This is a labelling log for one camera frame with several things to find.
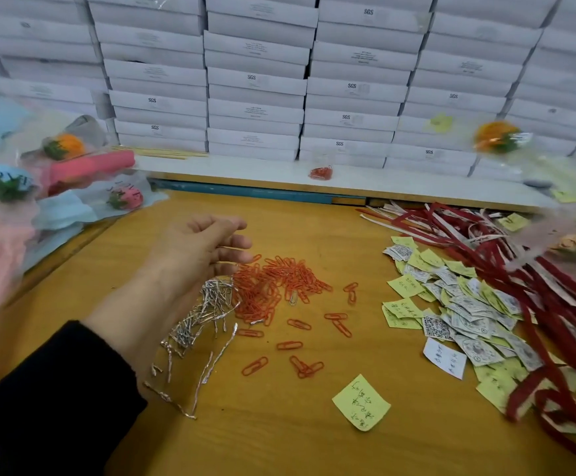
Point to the orange rose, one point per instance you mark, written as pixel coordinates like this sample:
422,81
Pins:
496,137

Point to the wooden sticks bundle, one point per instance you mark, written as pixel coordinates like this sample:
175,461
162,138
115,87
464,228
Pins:
169,153

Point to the pile of yellow white tags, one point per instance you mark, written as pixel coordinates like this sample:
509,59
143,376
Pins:
437,312

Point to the pile of orange paper clips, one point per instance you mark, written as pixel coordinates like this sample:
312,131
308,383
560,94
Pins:
278,277

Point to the person's left hand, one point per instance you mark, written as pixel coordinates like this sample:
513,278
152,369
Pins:
179,272

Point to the person's left forearm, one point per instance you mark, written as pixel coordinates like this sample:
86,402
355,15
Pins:
40,411

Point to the pile of flowers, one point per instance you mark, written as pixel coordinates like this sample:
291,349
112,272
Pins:
6,243

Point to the pile of red ribbons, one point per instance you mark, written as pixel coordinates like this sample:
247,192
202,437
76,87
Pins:
526,272

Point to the wall of stacked white boxes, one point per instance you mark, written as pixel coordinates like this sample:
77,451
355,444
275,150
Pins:
268,74

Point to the small bag of red clips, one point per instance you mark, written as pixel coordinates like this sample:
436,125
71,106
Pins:
321,173

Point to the long white board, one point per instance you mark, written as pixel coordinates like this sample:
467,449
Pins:
407,181

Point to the pile of silver twist ties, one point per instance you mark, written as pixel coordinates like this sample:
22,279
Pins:
194,327

